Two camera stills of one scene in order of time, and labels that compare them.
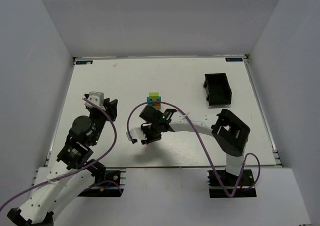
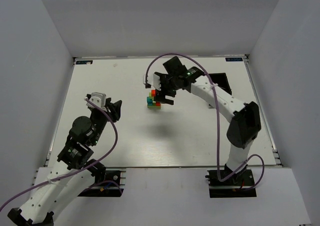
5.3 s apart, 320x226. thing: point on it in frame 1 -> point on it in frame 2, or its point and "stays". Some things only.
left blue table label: (84, 62) stays
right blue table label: (233, 59) stays
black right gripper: (152, 130) -> (165, 84)
